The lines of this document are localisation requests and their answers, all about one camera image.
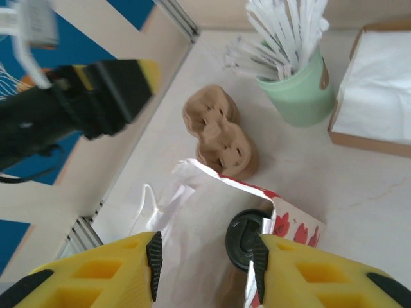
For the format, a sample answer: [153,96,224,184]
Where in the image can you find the white paper napkins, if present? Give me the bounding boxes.
[335,30,411,144]

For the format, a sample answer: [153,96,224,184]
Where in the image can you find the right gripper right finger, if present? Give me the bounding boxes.
[249,233,411,308]

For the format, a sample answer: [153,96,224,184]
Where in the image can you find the aluminium frame post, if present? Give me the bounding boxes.
[153,0,202,44]

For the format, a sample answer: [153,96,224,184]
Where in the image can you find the red and white paper bag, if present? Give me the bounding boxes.
[131,158,327,308]

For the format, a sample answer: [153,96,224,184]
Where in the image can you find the black plastic cup lid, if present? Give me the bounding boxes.
[224,208,274,273]

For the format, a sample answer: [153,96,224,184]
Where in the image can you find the mint green straw holder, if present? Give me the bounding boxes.
[256,44,337,128]

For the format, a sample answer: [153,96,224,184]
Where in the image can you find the left thin black cable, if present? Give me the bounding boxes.
[0,144,62,184]

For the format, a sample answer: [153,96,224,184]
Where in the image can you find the brown cardboard napkin box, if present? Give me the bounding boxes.
[327,19,411,158]

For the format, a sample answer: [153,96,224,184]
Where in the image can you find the aluminium side rail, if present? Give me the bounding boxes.
[53,200,105,261]

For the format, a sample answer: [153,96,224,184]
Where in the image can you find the white wrapped straw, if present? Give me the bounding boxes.
[245,0,290,70]
[266,0,302,73]
[288,0,322,71]
[308,12,331,65]
[224,44,280,81]

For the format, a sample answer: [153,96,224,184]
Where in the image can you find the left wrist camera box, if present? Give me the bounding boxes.
[0,0,60,90]

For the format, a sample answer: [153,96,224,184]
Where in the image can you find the brown pulp cup carrier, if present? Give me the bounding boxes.
[182,83,253,176]
[195,96,261,180]

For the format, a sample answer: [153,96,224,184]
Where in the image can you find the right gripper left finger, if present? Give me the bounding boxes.
[0,230,163,308]

